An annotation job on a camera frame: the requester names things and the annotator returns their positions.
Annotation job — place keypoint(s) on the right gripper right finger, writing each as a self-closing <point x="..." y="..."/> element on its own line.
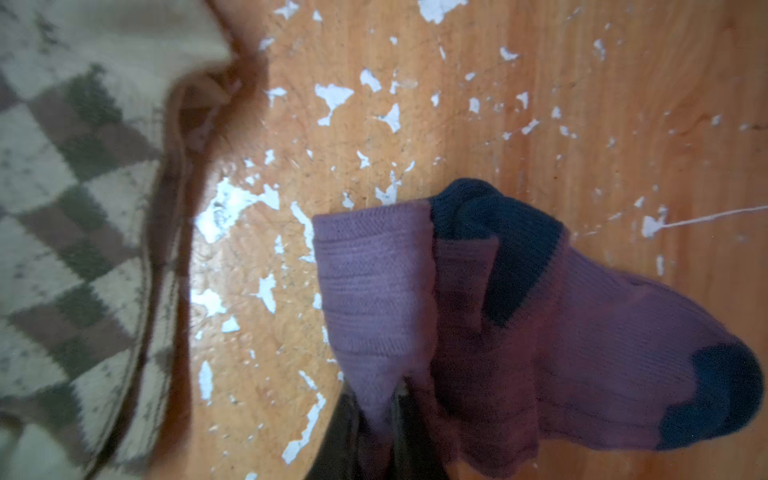
<point x="414" y="455"/>

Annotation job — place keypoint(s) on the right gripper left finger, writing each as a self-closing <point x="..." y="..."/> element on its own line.
<point x="338" y="456"/>

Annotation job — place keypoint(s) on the purple sock with yellow cuff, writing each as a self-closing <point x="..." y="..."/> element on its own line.
<point x="505" y="335"/>

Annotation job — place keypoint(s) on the beige argyle sock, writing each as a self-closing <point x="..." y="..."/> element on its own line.
<point x="93" y="179"/>

